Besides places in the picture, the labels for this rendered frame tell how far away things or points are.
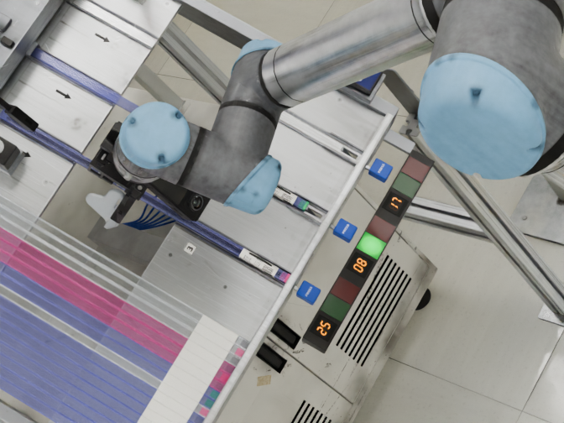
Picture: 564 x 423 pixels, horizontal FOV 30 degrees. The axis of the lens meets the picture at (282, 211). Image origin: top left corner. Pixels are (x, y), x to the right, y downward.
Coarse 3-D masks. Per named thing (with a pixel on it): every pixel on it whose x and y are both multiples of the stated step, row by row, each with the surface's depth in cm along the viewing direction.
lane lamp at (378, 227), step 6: (372, 222) 159; (378, 222) 159; (384, 222) 159; (372, 228) 159; (378, 228) 159; (384, 228) 159; (390, 228) 159; (372, 234) 159; (378, 234) 159; (384, 234) 159; (390, 234) 159; (384, 240) 159
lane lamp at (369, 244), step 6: (366, 234) 159; (366, 240) 159; (372, 240) 159; (378, 240) 159; (360, 246) 158; (366, 246) 158; (372, 246) 158; (378, 246) 158; (366, 252) 158; (372, 252) 158; (378, 252) 158
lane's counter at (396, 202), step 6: (390, 192) 161; (390, 198) 160; (396, 198) 160; (402, 198) 161; (384, 204) 160; (390, 204) 160; (396, 204) 160; (402, 204) 160; (390, 210) 160; (396, 210) 160; (402, 210) 160
